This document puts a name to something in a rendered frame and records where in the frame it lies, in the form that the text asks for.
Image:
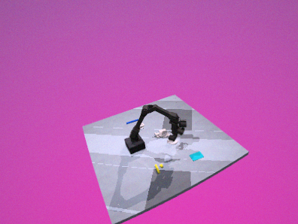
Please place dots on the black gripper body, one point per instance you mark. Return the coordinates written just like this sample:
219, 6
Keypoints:
173, 137

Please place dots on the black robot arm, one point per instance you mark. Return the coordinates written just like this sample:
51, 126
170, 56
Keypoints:
174, 120

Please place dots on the cyan flat plate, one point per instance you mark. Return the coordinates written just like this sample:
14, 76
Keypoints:
196, 156

